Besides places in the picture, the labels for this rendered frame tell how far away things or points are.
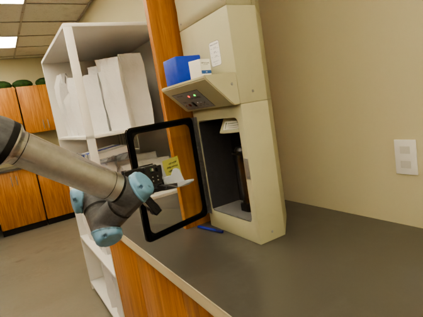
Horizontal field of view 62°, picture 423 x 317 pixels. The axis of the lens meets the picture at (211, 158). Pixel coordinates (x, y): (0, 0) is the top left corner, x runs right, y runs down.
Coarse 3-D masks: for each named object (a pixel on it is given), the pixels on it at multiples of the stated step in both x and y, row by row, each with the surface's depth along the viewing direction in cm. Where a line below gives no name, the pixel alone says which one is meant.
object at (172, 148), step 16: (176, 128) 130; (144, 144) 120; (160, 144) 125; (176, 144) 130; (144, 160) 120; (160, 160) 124; (176, 160) 130; (192, 160) 136; (192, 176) 136; (160, 192) 124; (176, 192) 130; (192, 192) 135; (176, 208) 130; (192, 208) 135; (160, 224) 124
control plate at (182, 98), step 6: (174, 96) 128; (180, 96) 125; (186, 96) 122; (192, 96) 119; (198, 96) 117; (204, 96) 114; (180, 102) 130; (186, 102) 127; (198, 102) 121; (210, 102) 116; (192, 108) 129; (198, 108) 126
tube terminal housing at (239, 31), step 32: (192, 32) 125; (224, 32) 109; (256, 32) 112; (224, 64) 113; (256, 64) 112; (256, 96) 113; (256, 128) 114; (256, 160) 114; (256, 192) 115; (224, 224) 135; (256, 224) 117
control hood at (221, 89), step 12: (228, 72) 107; (180, 84) 117; (192, 84) 111; (204, 84) 107; (216, 84) 105; (228, 84) 107; (168, 96) 131; (216, 96) 110; (228, 96) 107; (204, 108) 124
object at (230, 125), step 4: (224, 120) 125; (228, 120) 123; (232, 120) 122; (236, 120) 121; (224, 124) 125; (228, 124) 123; (232, 124) 121; (236, 124) 121; (224, 128) 124; (228, 128) 122; (232, 128) 121; (236, 128) 120; (220, 132) 127; (224, 132) 124; (228, 132) 122; (232, 132) 121; (236, 132) 120
